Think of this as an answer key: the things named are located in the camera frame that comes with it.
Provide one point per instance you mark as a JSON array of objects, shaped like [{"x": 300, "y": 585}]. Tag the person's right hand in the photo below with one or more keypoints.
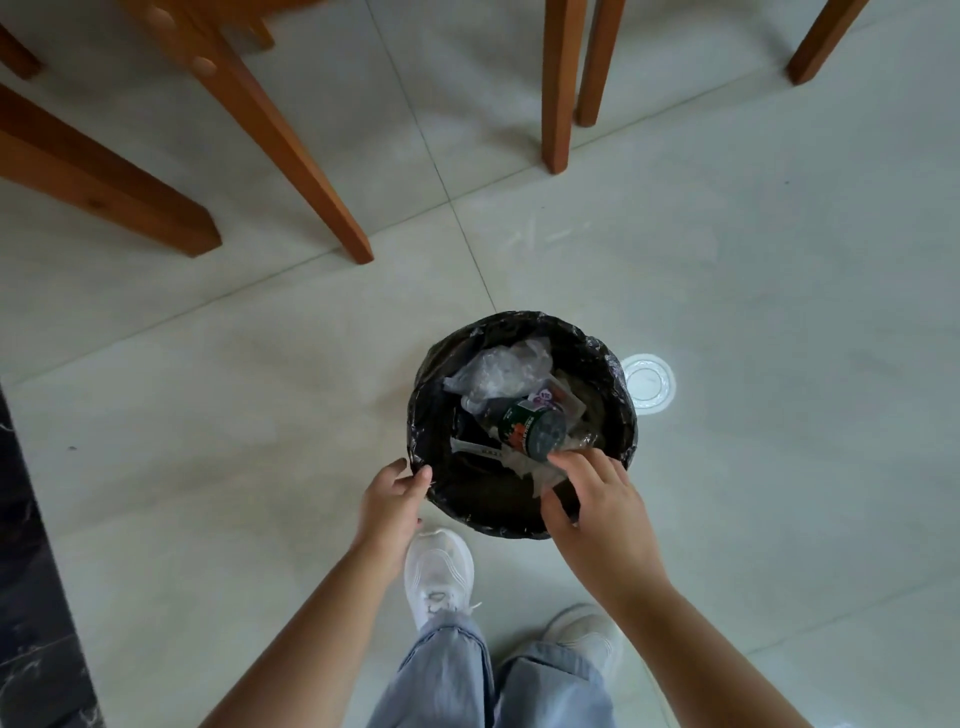
[{"x": 607, "y": 525}]

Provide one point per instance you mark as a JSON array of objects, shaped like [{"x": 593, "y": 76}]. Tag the person's left hand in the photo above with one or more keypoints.
[{"x": 386, "y": 510}]

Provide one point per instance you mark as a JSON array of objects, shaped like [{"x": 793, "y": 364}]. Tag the person's right thumb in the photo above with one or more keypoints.
[{"x": 556, "y": 512}]

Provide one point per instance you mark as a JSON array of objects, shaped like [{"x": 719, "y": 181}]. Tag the person's left thumb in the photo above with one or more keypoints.
[{"x": 421, "y": 481}]

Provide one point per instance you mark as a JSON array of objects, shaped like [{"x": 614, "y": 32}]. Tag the black trash bag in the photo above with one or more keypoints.
[{"x": 480, "y": 502}]

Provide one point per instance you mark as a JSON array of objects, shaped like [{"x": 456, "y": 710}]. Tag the person's left forearm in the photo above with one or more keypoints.
[{"x": 322, "y": 637}]

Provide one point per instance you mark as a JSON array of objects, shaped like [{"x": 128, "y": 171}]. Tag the person's right forearm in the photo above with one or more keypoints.
[{"x": 697, "y": 660}]

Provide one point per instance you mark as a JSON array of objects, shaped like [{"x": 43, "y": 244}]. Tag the clear plastic wrapper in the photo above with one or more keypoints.
[{"x": 534, "y": 474}]

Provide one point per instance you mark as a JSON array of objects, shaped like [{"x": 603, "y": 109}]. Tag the green labelled can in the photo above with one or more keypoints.
[{"x": 529, "y": 429}]

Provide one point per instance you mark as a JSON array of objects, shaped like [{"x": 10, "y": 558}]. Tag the white left sneaker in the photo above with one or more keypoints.
[{"x": 439, "y": 574}]

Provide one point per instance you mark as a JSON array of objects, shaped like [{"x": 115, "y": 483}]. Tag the white sneaker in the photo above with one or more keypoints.
[
  {"x": 439, "y": 574},
  {"x": 589, "y": 637}
]

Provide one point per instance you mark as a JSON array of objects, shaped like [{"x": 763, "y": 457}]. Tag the purple snack wrapper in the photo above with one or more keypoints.
[{"x": 559, "y": 395}]

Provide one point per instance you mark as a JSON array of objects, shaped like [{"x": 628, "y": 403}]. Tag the white right sneaker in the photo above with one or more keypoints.
[{"x": 589, "y": 637}]

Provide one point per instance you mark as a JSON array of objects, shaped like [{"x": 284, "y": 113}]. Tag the crumpled clear plastic bag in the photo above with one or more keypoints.
[{"x": 499, "y": 371}]

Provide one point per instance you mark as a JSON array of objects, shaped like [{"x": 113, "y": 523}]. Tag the white round floor drain cover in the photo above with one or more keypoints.
[{"x": 651, "y": 381}]

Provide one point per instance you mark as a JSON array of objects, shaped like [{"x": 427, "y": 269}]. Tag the light blue jeans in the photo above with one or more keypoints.
[{"x": 457, "y": 682}]

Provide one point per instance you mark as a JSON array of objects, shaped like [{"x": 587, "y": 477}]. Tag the wooden chair leg with knobs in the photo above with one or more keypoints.
[{"x": 277, "y": 135}]

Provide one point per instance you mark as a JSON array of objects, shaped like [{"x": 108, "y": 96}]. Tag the wooden furniture leg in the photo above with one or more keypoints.
[
  {"x": 825, "y": 41},
  {"x": 15, "y": 54},
  {"x": 561, "y": 82},
  {"x": 598, "y": 60}
]

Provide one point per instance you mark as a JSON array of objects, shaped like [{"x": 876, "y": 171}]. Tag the thick wooden furniture beam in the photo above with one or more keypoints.
[{"x": 97, "y": 180}]

